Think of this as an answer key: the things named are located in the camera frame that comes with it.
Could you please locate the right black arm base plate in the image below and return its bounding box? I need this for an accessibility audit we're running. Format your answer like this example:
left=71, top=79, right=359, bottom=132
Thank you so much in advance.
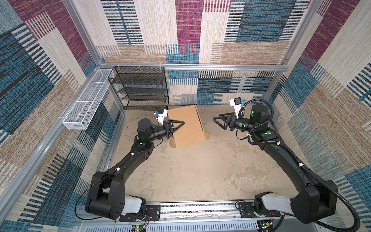
left=235, top=200, right=281, bottom=219

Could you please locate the right black corrugated cable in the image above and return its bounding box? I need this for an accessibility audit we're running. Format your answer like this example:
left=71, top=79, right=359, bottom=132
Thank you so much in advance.
left=237, top=98, right=361, bottom=232

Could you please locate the aluminium front rail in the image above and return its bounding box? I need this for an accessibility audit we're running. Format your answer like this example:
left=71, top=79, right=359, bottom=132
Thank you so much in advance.
left=73, top=200, right=323, bottom=232

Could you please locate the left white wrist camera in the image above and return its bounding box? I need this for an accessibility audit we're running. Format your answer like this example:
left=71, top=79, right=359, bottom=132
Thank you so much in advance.
left=154, top=109, right=168, bottom=125

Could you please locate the brown cardboard box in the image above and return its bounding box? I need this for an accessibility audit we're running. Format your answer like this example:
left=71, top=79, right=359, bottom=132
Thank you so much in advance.
left=168, top=105, right=210, bottom=148

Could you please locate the white wire mesh basket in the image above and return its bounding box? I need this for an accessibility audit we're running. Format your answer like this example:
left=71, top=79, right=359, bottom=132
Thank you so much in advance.
left=63, top=69, right=113, bottom=130

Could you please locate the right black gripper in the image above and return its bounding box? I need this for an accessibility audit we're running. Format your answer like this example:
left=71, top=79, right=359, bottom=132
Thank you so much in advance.
left=213, top=111, right=257, bottom=132

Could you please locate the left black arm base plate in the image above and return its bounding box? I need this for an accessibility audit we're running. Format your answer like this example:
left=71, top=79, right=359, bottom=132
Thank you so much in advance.
left=119, top=205, right=161, bottom=223

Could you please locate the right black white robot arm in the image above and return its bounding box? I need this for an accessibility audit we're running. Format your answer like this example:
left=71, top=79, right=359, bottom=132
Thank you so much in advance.
left=213, top=103, right=339, bottom=224

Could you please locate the black wire shelf rack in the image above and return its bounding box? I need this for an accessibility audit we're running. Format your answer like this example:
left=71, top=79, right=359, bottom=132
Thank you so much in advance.
left=108, top=66, right=170, bottom=111

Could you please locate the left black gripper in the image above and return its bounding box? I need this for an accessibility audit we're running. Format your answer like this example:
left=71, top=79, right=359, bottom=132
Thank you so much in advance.
left=147, top=121, right=183, bottom=144

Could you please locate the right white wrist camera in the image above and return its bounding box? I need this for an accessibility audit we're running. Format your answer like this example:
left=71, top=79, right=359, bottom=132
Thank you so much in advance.
left=229, top=97, right=245, bottom=119

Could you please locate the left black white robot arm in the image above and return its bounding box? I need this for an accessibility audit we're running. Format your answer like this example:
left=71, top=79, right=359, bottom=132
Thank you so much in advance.
left=85, top=119, right=185, bottom=219

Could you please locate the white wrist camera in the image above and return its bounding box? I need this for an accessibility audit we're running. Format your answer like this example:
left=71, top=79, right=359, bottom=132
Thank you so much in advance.
left=229, top=97, right=245, bottom=119
left=154, top=109, right=168, bottom=125

